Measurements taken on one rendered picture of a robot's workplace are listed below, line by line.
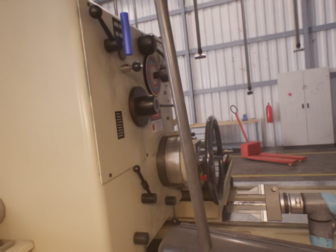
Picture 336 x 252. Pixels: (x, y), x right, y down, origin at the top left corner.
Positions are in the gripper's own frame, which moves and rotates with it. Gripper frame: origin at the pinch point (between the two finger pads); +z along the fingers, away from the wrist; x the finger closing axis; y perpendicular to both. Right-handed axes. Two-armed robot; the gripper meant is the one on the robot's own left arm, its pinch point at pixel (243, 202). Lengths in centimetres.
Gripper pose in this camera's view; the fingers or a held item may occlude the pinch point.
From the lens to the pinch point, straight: 112.0
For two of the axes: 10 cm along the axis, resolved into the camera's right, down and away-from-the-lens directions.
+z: -9.4, 0.8, 3.2
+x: -0.3, 9.4, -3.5
